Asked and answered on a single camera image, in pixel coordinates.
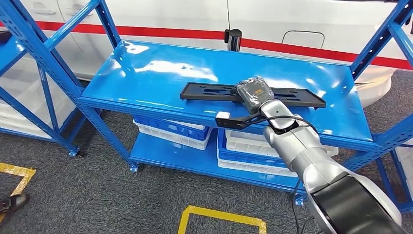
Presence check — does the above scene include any blue steel shelf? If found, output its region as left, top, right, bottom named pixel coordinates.
left=375, top=142, right=413, bottom=214
left=0, top=0, right=413, bottom=207
left=0, top=30, right=86, bottom=158

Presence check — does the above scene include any yellow floor tape square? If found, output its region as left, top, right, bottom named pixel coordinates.
left=177, top=205, right=267, bottom=234
left=0, top=162, right=37, bottom=223

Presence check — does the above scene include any person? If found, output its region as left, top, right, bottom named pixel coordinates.
left=0, top=193, right=30, bottom=215

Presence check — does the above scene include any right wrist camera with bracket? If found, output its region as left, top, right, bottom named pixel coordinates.
left=215, top=111, right=265, bottom=131

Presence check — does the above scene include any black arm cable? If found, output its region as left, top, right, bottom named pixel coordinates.
left=248, top=115, right=320, bottom=234

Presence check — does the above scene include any chrome stanchion post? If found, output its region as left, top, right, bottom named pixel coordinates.
left=224, top=29, right=243, bottom=52

